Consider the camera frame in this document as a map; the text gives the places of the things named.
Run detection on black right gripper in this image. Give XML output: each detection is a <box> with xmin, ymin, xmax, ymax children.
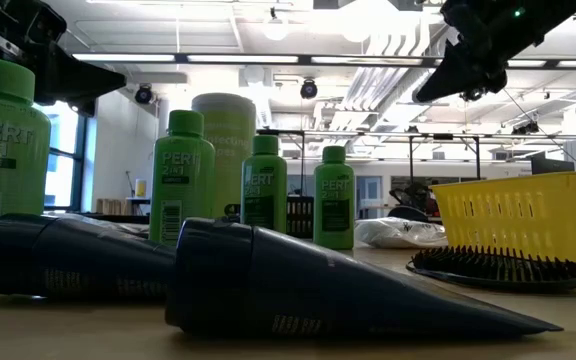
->
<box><xmin>415</xmin><ymin>0</ymin><xmax>534</xmax><ymax>104</ymax></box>

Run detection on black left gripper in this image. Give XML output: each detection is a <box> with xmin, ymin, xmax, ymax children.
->
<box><xmin>0</xmin><ymin>0</ymin><xmax>128</xmax><ymax>121</ymax></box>

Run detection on yellow plastic basket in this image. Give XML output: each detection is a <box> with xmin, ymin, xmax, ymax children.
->
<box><xmin>430</xmin><ymin>172</ymin><xmax>576</xmax><ymax>271</ymax></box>

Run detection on printed clear bag white cotton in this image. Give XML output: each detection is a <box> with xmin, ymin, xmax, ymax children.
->
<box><xmin>354</xmin><ymin>216</ymin><xmax>449</xmax><ymax>250</ymax></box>

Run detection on navy blue toiletry tube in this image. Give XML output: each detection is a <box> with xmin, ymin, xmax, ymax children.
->
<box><xmin>0</xmin><ymin>213</ymin><xmax>177</xmax><ymax>303</ymax></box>
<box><xmin>164</xmin><ymin>217</ymin><xmax>564</xmax><ymax>337</ymax></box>

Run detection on green Pert shampoo bottle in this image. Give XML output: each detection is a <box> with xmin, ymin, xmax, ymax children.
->
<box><xmin>240</xmin><ymin>134</ymin><xmax>288</xmax><ymax>235</ymax></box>
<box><xmin>313</xmin><ymin>145</ymin><xmax>356</xmax><ymax>250</ymax></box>
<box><xmin>149</xmin><ymin>109</ymin><xmax>216</xmax><ymax>246</ymax></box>
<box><xmin>0</xmin><ymin>57</ymin><xmax>52</xmax><ymax>289</ymax></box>

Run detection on black oval hairbrush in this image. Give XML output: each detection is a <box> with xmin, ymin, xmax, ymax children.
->
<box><xmin>405</xmin><ymin>244</ymin><xmax>576</xmax><ymax>294</ymax></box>

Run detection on black ceiling spotlight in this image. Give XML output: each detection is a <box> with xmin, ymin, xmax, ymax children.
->
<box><xmin>134</xmin><ymin>83</ymin><xmax>155</xmax><ymax>106</ymax></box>
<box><xmin>299</xmin><ymin>78</ymin><xmax>319</xmax><ymax>100</ymax></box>

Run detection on wooden crate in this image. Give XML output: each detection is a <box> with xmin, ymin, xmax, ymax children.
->
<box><xmin>95</xmin><ymin>198</ymin><xmax>130</xmax><ymax>216</ymax></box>

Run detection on dark computer monitor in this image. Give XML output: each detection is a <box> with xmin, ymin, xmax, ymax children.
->
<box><xmin>531</xmin><ymin>157</ymin><xmax>576</xmax><ymax>175</ymax></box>

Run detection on green disinfecting wipes canister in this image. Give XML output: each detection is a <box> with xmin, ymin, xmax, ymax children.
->
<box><xmin>191</xmin><ymin>92</ymin><xmax>258</xmax><ymax>221</ymax></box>

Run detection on overhead black light bar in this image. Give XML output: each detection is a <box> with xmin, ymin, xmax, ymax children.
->
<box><xmin>67</xmin><ymin>49</ymin><xmax>576</xmax><ymax>71</ymax></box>

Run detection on white dome ceiling lamp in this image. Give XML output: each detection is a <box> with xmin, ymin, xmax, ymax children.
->
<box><xmin>262</xmin><ymin>7</ymin><xmax>289</xmax><ymax>41</ymax></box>

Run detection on black plastic mesh basket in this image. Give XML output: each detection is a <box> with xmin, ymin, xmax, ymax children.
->
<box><xmin>286</xmin><ymin>195</ymin><xmax>315</xmax><ymax>239</ymax></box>

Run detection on bright window dark frame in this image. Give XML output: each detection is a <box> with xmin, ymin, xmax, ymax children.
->
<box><xmin>32</xmin><ymin>99</ymin><xmax>90</xmax><ymax>212</ymax></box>

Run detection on black metal rack frame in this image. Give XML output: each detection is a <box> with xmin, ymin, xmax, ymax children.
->
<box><xmin>257</xmin><ymin>128</ymin><xmax>484</xmax><ymax>181</ymax></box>

